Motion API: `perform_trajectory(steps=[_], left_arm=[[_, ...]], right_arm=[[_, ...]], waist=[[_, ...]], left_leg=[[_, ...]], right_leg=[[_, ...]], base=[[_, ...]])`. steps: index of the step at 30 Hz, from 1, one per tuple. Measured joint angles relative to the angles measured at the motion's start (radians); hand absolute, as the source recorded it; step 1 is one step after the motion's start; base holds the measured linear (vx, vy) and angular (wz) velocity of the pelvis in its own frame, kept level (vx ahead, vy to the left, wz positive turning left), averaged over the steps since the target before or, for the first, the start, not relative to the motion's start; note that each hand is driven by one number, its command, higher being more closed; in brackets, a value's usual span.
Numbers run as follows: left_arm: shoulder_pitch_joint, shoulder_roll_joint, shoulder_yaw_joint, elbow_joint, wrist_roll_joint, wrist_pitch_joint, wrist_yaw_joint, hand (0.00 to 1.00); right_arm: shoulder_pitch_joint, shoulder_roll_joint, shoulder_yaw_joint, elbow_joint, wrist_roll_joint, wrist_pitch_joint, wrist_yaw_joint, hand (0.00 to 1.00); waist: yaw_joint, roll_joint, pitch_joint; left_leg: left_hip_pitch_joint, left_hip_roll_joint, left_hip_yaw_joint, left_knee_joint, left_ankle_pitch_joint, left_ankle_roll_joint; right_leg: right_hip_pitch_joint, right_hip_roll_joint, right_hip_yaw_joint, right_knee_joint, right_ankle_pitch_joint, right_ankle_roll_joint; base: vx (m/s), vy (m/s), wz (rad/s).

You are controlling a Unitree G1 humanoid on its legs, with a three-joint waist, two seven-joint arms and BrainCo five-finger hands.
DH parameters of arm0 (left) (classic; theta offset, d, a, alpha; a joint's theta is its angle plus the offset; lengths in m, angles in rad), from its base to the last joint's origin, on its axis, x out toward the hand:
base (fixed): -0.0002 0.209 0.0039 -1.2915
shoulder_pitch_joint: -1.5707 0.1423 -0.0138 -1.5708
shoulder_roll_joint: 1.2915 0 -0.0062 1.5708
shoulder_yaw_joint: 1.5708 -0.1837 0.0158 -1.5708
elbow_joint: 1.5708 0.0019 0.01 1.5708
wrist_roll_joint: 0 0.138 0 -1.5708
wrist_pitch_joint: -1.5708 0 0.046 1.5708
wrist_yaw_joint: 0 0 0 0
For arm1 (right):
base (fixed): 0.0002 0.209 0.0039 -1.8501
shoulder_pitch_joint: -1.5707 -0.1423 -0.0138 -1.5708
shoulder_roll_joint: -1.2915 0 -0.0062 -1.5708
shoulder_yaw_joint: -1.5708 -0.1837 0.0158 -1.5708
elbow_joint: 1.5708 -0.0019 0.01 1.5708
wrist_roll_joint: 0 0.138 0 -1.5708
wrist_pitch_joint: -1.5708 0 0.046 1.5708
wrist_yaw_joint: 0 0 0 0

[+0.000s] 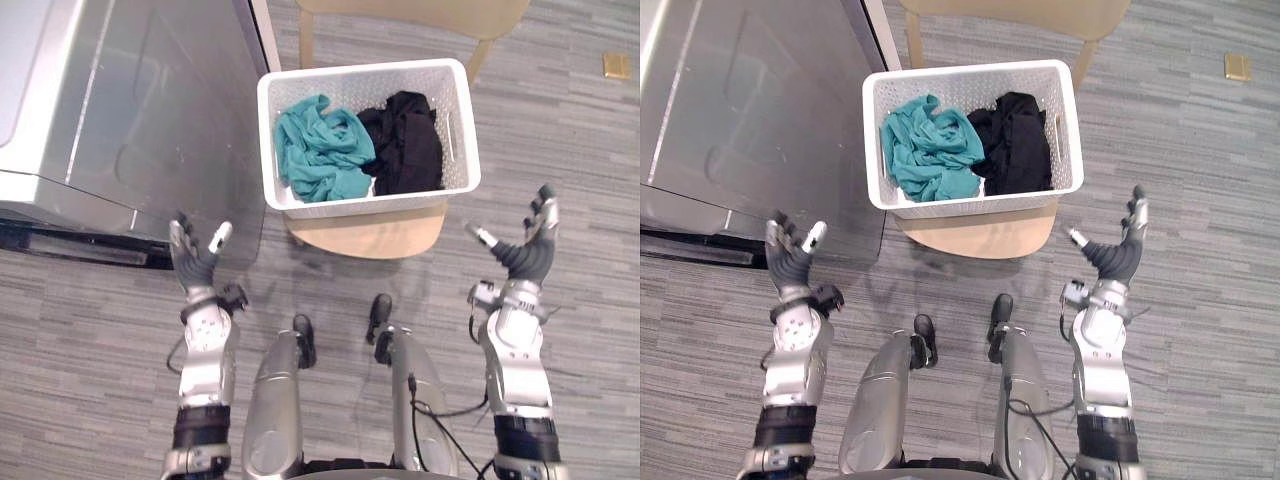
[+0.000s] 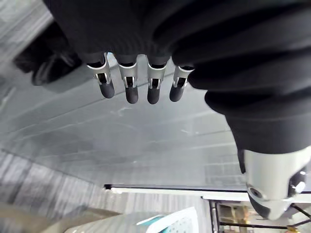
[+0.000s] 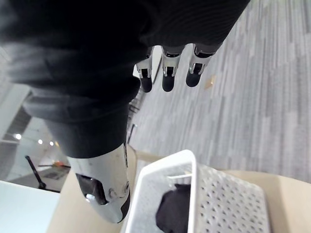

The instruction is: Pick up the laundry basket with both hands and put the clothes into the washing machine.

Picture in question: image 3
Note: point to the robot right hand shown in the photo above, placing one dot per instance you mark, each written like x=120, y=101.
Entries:
x=73, y=60

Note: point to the white perforated laundry basket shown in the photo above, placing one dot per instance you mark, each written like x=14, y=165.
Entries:
x=218, y=194

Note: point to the black stand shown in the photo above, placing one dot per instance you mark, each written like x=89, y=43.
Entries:
x=35, y=173

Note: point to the white appliance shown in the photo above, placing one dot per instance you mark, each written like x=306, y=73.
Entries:
x=24, y=208

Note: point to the dark clothing item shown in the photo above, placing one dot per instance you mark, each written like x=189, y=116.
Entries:
x=173, y=208

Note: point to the round beige wooden table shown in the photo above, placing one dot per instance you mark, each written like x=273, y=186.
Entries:
x=289, y=201

